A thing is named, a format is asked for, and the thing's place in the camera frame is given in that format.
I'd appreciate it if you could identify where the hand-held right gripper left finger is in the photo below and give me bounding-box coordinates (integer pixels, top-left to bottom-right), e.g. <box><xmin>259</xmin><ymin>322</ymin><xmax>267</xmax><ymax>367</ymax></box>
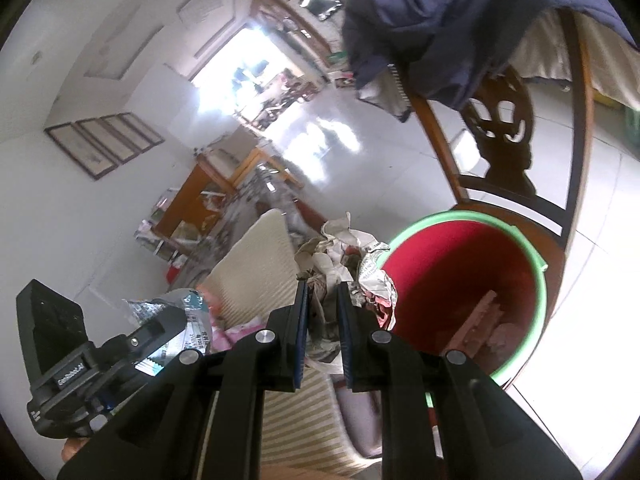
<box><xmin>57</xmin><ymin>280</ymin><xmax>308</xmax><ymax>480</ymax></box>

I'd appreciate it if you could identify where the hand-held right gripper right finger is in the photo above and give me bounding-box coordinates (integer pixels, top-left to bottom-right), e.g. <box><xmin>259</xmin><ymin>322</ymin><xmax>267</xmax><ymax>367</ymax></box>
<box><xmin>336</xmin><ymin>282</ymin><xmax>583</xmax><ymax>480</ymax></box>

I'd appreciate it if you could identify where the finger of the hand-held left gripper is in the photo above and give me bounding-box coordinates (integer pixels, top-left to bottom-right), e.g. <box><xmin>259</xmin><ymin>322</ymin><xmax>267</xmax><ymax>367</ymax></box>
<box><xmin>117</xmin><ymin>305</ymin><xmax>187</xmax><ymax>367</ymax></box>

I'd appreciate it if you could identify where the silver foil wrapper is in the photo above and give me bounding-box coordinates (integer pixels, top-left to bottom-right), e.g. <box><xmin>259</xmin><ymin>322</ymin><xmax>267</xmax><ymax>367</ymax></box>
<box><xmin>122</xmin><ymin>287</ymin><xmax>210</xmax><ymax>377</ymax></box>

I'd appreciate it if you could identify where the beige paper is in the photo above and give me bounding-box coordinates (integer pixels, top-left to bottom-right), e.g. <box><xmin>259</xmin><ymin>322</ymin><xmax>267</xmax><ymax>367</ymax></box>
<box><xmin>294</xmin><ymin>212</ymin><xmax>362</xmax><ymax>363</ymax></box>

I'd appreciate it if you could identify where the red bucket with green rim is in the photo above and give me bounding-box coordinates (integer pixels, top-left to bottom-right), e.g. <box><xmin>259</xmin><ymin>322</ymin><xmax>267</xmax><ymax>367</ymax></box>
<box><xmin>377</xmin><ymin>212</ymin><xmax>548</xmax><ymax>386</ymax></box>

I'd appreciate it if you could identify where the pink wrapper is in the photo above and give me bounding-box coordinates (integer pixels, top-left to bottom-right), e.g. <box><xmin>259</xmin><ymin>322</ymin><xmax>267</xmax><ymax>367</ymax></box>
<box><xmin>197</xmin><ymin>285</ymin><xmax>273</xmax><ymax>356</ymax></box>

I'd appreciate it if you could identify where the crumpled newspaper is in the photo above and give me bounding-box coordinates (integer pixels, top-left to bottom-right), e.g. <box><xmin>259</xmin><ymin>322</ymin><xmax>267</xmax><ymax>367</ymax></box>
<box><xmin>356</xmin><ymin>241</ymin><xmax>399</xmax><ymax>313</ymax></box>

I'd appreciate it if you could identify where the grey cloth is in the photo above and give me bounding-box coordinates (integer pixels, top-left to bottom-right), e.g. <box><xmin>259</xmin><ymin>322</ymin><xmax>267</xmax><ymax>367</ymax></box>
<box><xmin>334</xmin><ymin>374</ymin><xmax>387</xmax><ymax>461</ymax></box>

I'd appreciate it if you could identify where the brown scrap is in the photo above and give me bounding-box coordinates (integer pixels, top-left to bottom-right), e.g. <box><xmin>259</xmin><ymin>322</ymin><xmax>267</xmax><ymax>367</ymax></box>
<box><xmin>444</xmin><ymin>290</ymin><xmax>507</xmax><ymax>357</ymax></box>

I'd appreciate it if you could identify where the wooden table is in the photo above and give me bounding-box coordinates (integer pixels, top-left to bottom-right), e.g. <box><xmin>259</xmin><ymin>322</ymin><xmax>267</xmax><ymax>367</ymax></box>
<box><xmin>152</xmin><ymin>147</ymin><xmax>303</xmax><ymax>261</ymax></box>

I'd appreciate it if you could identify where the carved wooden chair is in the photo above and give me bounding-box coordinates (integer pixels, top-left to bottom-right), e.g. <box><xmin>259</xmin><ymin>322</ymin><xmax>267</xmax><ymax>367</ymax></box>
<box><xmin>405</xmin><ymin>5</ymin><xmax>597</xmax><ymax>392</ymax></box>

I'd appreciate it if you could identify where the tall wooden cabinet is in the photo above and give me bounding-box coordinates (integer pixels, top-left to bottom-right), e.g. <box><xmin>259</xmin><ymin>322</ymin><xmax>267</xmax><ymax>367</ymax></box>
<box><xmin>250</xmin><ymin>0</ymin><xmax>362</xmax><ymax>86</ymax></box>

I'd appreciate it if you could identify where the dark blue jacket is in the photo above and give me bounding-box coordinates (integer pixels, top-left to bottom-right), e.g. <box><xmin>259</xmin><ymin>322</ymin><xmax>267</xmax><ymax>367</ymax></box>
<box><xmin>342</xmin><ymin>0</ymin><xmax>640</xmax><ymax>123</ymax></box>

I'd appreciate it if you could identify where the silver foil bag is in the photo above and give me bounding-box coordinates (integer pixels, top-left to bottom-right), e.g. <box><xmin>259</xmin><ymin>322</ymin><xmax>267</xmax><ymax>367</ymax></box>
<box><xmin>299</xmin><ymin>0</ymin><xmax>346</xmax><ymax>22</ymax></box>

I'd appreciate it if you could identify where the beige cloth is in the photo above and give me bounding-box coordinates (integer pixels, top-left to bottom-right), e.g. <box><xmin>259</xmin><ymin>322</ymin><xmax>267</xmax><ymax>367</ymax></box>
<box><xmin>510</xmin><ymin>7</ymin><xmax>640</xmax><ymax>111</ymax></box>

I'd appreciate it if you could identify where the white wire rack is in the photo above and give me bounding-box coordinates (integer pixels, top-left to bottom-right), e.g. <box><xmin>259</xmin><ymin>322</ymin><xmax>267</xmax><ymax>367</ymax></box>
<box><xmin>134</xmin><ymin>217</ymin><xmax>192</xmax><ymax>267</ymax></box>

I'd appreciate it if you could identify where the framed wall picture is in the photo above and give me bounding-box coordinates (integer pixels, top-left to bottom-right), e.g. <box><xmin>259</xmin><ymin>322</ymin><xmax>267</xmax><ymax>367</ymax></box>
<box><xmin>44</xmin><ymin>122</ymin><xmax>121</xmax><ymax>181</ymax></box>
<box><xmin>120</xmin><ymin>112</ymin><xmax>166</xmax><ymax>146</ymax></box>
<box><xmin>75</xmin><ymin>117</ymin><xmax>140</xmax><ymax>163</ymax></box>
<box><xmin>100</xmin><ymin>115</ymin><xmax>153</xmax><ymax>153</ymax></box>

